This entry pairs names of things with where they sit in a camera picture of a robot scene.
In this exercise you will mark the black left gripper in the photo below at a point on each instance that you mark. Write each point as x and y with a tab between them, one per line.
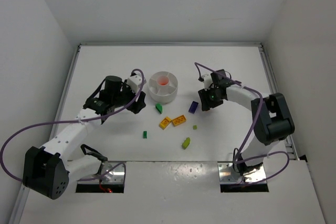
139	100

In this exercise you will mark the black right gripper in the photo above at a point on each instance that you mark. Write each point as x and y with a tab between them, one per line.
206	100

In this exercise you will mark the blue lego brick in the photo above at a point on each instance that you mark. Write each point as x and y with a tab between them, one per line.
193	107

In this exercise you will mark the dark green lego wedge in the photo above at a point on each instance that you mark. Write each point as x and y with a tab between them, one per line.
159	108

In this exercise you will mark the yellow lego plate brick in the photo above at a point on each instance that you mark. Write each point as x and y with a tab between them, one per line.
179	120

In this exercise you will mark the lime green curved lego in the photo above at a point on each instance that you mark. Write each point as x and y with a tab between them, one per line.
186	143

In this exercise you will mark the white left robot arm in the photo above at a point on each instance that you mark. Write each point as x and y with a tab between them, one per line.
65	159

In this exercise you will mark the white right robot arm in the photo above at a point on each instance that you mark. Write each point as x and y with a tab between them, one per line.
272	120

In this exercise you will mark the white round divided container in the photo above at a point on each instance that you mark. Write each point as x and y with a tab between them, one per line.
163	87

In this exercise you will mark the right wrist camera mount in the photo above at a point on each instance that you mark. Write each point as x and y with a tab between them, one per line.
206	79

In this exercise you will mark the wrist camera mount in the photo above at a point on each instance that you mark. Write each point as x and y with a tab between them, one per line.
206	79
134	82

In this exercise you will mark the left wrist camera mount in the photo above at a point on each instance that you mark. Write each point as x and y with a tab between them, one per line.
134	82

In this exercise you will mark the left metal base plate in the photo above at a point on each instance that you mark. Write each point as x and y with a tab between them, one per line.
110	173

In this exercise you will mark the metal base plate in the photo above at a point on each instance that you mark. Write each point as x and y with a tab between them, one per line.
110	173
227	175

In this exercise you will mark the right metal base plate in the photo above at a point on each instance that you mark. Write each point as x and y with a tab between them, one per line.
227	175

